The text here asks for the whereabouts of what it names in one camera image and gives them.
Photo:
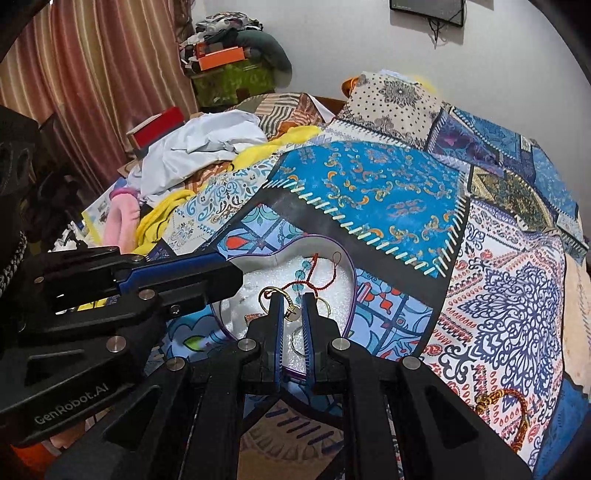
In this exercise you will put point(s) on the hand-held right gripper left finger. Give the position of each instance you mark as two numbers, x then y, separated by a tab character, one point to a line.
278	332

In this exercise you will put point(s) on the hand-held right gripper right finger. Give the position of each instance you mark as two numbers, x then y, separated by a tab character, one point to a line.
308	337

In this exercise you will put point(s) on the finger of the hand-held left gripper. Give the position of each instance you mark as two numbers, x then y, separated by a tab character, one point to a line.
194	288
175	271

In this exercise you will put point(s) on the heart-shaped tin box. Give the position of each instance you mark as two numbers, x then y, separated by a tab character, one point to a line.
332	286

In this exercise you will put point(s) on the yellow cloth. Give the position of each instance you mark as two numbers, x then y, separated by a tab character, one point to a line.
157	217

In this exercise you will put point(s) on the pink plush cloth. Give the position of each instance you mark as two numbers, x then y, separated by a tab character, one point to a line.
121	217

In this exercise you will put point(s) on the printed paper bag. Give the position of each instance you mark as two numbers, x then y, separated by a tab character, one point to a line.
99	214

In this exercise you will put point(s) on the white crumpled cloth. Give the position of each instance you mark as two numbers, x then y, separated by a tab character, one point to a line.
198	143

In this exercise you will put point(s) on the red box with beige lid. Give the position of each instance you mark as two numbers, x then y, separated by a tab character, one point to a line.
159	127

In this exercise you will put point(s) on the patchwork printed blanket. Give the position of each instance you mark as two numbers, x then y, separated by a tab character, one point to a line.
415	207

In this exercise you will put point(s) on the striped orange pillow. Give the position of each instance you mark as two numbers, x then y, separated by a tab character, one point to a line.
286	113

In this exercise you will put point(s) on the green cloth covered cabinet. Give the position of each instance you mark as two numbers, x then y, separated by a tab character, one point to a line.
235	83

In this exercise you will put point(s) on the striped brown curtain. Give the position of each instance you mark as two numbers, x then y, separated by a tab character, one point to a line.
92	69

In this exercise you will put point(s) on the orange box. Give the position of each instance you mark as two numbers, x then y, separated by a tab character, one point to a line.
221	57

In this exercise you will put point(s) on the pile of folded clothes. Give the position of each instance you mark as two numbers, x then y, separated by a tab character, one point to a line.
221	27

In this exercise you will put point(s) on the small black wall monitor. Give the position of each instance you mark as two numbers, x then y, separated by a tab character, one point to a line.
427	9

